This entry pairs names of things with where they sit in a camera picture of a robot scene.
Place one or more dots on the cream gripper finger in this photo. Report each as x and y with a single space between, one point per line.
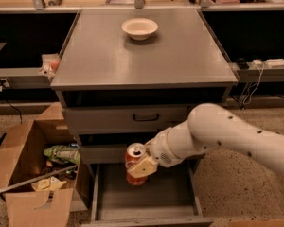
143 168

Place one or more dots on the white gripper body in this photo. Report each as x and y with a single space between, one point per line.
159 151

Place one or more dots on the red coke can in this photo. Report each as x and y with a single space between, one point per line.
134 153

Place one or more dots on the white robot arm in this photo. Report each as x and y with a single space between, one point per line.
207 127

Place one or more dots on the bottom grey drawer open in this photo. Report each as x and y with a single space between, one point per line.
166 199

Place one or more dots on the middle grey drawer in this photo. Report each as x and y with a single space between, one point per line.
103 154

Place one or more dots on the top grey drawer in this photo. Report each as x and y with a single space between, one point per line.
123 119

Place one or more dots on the grey drawer cabinet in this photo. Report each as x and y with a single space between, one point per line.
179 64

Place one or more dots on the green chip bag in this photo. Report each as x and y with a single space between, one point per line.
62 154

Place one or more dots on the yellow snack packet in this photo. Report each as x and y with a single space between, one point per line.
48 184

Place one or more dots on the open cardboard box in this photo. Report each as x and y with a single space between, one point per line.
22 158

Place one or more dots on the white paper bowl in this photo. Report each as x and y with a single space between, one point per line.
139 29

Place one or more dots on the white power strip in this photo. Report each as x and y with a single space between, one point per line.
271 63

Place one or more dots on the long grey metal bar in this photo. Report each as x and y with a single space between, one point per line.
36 179

